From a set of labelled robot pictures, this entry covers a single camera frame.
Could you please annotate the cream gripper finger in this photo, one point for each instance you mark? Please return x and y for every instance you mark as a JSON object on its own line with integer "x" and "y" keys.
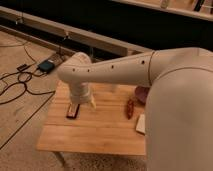
{"x": 92, "y": 103}

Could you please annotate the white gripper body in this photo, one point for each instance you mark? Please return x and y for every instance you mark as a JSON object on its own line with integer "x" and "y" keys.
{"x": 80, "y": 93}

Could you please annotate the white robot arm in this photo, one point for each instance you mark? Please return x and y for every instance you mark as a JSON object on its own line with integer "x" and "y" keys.
{"x": 179, "y": 106}

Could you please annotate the purple ceramic bowl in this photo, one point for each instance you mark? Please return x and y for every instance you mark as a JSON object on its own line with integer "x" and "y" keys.
{"x": 141, "y": 94}

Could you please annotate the dark rectangular remote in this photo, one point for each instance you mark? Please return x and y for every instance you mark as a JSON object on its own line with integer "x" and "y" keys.
{"x": 72, "y": 111}

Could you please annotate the wooden table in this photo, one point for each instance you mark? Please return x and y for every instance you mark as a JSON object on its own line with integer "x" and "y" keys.
{"x": 104, "y": 129}

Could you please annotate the red-brown oblong object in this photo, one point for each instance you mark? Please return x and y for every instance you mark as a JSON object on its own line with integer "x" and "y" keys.
{"x": 130, "y": 108}

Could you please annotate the white flat block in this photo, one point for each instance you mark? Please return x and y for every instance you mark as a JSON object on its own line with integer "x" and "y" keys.
{"x": 140, "y": 126}

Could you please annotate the small black adapter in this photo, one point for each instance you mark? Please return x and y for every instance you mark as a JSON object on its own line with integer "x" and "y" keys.
{"x": 22, "y": 67}

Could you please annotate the metal table leg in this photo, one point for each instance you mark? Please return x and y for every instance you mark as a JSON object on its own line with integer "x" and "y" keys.
{"x": 60, "y": 158}

